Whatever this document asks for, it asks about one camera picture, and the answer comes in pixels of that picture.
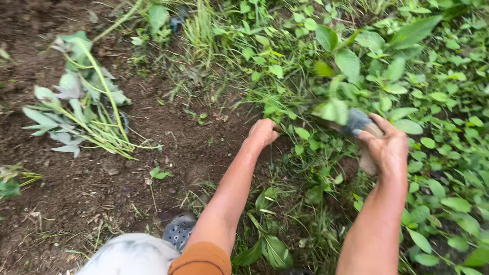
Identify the orange sleeve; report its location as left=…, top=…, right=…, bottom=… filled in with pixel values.
left=167, top=241, right=232, bottom=275

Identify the person's left hand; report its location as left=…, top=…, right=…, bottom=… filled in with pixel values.
left=248, top=118, right=281, bottom=150

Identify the small heap of pulled weeds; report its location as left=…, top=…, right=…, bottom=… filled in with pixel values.
left=0, top=163, right=42, bottom=201

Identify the patch of green weeds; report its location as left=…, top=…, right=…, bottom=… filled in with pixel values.
left=130, top=0, right=489, bottom=275

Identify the wooden-handled sickle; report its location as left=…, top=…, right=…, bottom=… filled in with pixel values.
left=311, top=103, right=384, bottom=177

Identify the person's grey trouser leg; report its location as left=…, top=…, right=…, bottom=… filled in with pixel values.
left=76, top=233, right=181, bottom=275

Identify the grey perforated clog shoe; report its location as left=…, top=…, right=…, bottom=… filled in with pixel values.
left=163, top=212, right=198, bottom=253

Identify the pile of cut green plants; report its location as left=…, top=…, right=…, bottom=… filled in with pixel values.
left=22, top=31, right=163, bottom=160

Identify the person's right hand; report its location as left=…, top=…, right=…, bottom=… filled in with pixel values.
left=351, top=113, right=410, bottom=178

